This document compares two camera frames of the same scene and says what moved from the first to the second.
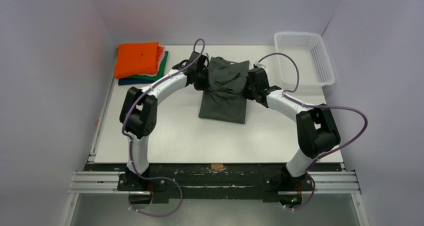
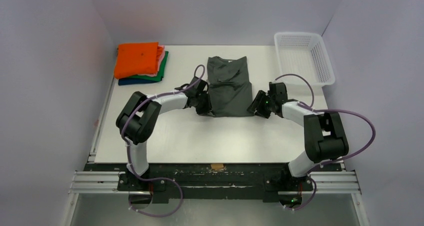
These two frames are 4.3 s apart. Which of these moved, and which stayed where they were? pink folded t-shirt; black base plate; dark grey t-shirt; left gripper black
Moved: left gripper black
Stayed: black base plate; dark grey t-shirt; pink folded t-shirt
